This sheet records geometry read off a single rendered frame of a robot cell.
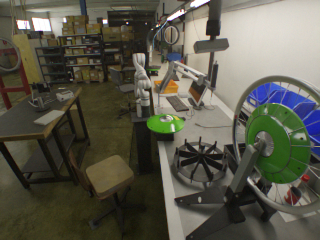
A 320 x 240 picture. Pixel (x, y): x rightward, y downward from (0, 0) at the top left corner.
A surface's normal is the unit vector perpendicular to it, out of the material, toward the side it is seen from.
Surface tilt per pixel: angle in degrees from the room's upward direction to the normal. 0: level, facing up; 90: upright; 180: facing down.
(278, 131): 80
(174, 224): 0
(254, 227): 0
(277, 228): 0
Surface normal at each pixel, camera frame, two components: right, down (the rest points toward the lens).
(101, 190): 0.00, -0.87
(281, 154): -0.94, 0.13
